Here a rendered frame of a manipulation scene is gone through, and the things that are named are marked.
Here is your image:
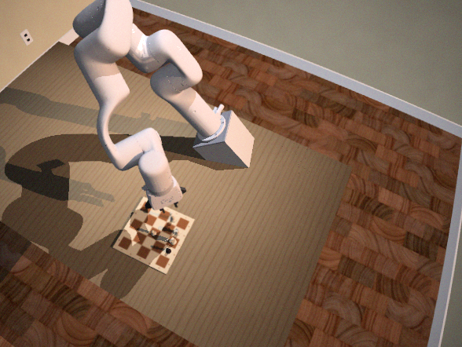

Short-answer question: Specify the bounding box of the checkered chessboard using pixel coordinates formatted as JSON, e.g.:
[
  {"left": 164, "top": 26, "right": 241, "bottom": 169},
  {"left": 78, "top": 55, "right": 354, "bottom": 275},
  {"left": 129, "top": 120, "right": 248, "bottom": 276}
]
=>
[{"left": 113, "top": 197, "right": 195, "bottom": 274}]

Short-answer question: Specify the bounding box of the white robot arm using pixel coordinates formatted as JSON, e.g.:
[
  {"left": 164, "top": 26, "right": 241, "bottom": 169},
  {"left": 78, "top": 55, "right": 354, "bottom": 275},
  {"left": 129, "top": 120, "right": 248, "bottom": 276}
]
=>
[{"left": 72, "top": 0, "right": 226, "bottom": 196}]

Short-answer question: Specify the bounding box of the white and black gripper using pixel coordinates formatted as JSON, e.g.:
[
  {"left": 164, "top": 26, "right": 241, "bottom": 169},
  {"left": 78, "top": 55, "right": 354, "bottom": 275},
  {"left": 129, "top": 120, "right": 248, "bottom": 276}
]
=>
[{"left": 145, "top": 176, "right": 186, "bottom": 213}]

